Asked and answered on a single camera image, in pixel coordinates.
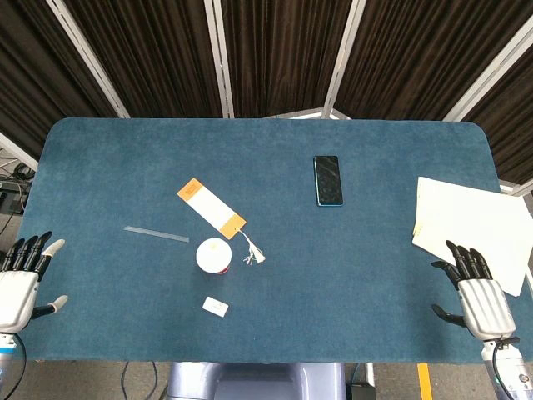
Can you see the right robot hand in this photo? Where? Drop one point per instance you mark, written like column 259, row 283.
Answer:
column 483, row 304

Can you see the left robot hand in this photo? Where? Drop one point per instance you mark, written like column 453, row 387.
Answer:
column 16, row 291

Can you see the translucent white plastic tube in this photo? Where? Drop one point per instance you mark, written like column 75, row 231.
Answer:
column 156, row 233

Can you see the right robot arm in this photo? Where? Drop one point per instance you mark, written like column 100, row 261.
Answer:
column 516, row 375

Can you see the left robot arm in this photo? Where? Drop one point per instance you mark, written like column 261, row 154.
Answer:
column 5, row 354

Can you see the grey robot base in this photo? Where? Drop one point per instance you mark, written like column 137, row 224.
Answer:
column 250, row 383

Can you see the red paper cup white lid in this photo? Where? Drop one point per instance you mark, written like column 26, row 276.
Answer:
column 213, row 254

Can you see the white paper stack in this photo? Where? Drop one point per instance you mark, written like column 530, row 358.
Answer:
column 458, row 216

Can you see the black box on floor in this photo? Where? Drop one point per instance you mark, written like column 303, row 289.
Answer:
column 362, row 392

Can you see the blue felt table cover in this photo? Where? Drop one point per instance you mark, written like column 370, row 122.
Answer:
column 333, row 271

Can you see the brown curtain panel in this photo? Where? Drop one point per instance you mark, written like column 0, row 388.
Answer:
column 158, row 54
column 283, row 54
column 512, row 125
column 33, row 75
column 416, row 54

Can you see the black smartphone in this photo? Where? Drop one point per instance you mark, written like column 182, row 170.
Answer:
column 328, row 181

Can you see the small white box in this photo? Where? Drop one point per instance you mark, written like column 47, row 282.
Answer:
column 215, row 305

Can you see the orange white bookmark with tassel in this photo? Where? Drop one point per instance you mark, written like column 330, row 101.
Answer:
column 208, row 206

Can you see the white partition frame post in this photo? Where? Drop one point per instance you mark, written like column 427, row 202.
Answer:
column 516, row 186
column 222, row 62
column 345, row 54
column 491, row 78
column 85, row 52
column 18, row 152

